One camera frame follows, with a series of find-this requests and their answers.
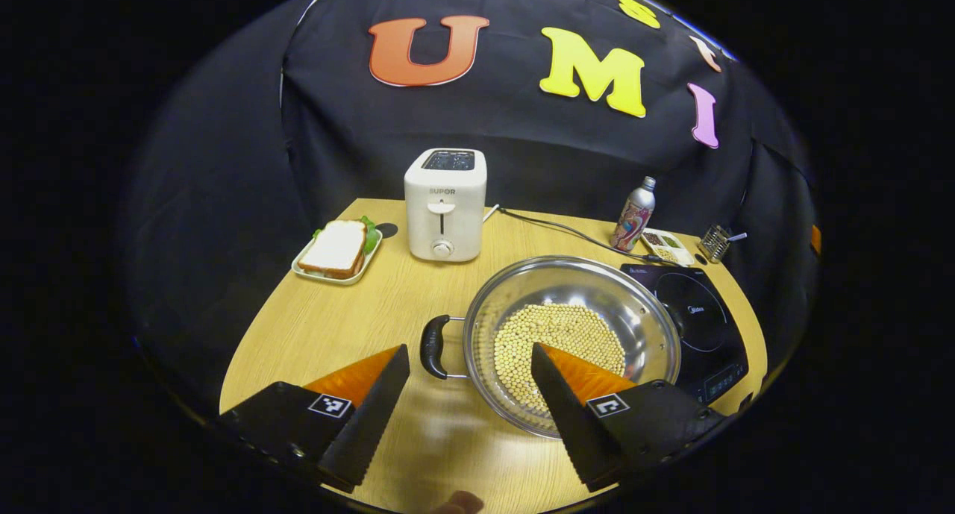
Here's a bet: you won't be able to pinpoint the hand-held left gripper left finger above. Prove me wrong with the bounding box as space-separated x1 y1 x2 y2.
216 344 411 494

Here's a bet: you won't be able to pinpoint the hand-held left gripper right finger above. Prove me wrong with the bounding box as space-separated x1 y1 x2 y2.
531 342 728 494

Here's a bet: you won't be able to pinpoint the steel pot with black handle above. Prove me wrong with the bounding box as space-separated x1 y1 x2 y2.
419 255 682 440

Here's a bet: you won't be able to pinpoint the black induction cooktop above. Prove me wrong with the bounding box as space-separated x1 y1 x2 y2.
621 263 750 406

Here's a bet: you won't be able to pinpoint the soybeans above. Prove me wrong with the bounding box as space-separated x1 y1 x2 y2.
492 303 626 418

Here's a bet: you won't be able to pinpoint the white divided seasoning dish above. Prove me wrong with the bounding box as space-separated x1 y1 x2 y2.
640 228 695 267

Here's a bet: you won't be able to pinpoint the white rectangular plate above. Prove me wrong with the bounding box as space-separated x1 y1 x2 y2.
291 227 383 286

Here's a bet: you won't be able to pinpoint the sandwich with lettuce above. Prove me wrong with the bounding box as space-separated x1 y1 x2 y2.
298 216 380 280

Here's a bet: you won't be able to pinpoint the patterned metal bottle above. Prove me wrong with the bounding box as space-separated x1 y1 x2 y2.
610 176 657 253

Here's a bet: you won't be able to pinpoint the white toaster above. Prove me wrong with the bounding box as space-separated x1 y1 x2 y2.
404 148 488 263

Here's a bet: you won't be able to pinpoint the black backdrop cloth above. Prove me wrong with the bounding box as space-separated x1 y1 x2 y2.
123 0 821 418

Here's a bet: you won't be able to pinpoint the metal wire basket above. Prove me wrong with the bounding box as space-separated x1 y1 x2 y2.
699 224 733 264

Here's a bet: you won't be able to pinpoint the black power cable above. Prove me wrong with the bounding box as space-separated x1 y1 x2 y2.
497 207 676 266

